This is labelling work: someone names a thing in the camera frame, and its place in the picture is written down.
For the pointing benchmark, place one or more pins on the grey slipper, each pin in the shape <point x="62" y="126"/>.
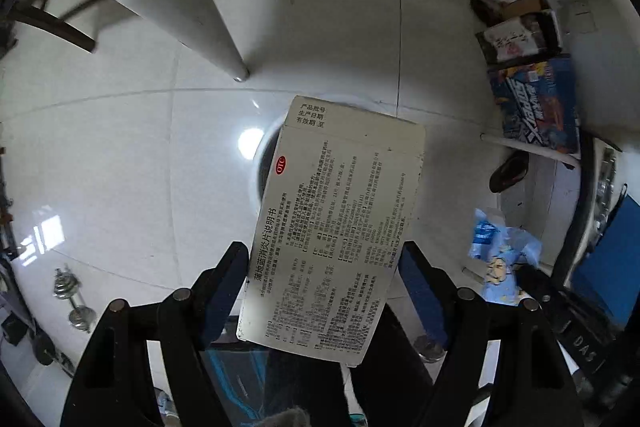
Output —
<point x="290" y="418"/>

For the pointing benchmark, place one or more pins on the metal dumbbell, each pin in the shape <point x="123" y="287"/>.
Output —
<point x="70" y="297"/>

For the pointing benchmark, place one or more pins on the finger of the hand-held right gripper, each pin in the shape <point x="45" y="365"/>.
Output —
<point x="537" y="281"/>

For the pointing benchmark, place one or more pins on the printed cardboard box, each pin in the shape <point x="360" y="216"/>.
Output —
<point x="520" y="37"/>

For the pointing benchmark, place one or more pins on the black slipper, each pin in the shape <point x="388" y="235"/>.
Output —
<point x="507" y="172"/>

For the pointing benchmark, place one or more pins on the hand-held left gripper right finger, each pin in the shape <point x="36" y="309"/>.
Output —
<point x="422" y="292"/>

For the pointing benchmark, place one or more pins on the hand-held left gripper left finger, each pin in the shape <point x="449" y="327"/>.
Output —
<point x="225" y="302"/>

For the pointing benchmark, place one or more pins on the plain blue box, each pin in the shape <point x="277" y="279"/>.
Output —
<point x="610" y="257"/>

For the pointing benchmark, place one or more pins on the dark wooden chair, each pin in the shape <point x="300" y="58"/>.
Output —
<point x="55" y="24"/>

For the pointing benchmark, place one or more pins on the cream medicine box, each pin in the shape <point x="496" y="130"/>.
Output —
<point x="330" y="232"/>

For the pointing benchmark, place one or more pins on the blue cartoon packet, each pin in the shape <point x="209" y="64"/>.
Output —
<point x="500" y="267"/>

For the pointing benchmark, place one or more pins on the blue printed box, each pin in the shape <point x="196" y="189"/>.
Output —
<point x="535" y="107"/>

